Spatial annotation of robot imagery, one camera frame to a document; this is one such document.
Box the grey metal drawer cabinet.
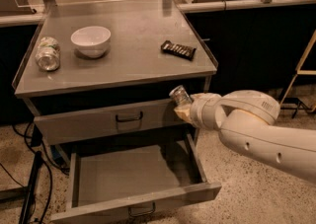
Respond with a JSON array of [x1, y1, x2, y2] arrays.
[[11, 0, 222, 224]]

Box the dark chocolate bar wrapper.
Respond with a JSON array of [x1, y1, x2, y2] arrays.
[[161, 40, 197, 61]]

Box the green silver soda can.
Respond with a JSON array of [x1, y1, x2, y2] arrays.
[[35, 37, 60, 71]]

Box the silver redbull can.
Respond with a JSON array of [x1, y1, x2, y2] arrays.
[[169, 85, 193, 106]]

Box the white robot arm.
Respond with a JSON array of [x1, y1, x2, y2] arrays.
[[170, 90, 316, 184]]

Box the open middle drawer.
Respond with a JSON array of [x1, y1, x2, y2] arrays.
[[51, 131, 221, 224]]

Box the black floor cables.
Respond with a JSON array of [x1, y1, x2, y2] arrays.
[[0, 120, 71, 224]]

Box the yellow wooden easel frame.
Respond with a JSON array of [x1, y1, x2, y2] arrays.
[[278, 30, 316, 113]]

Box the white ceramic bowl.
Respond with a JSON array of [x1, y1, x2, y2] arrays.
[[70, 26, 112, 58]]

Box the black metal stand leg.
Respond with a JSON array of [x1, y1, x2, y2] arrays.
[[19, 151, 42, 224]]

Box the upper grey drawer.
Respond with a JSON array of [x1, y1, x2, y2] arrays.
[[35, 99, 185, 145]]

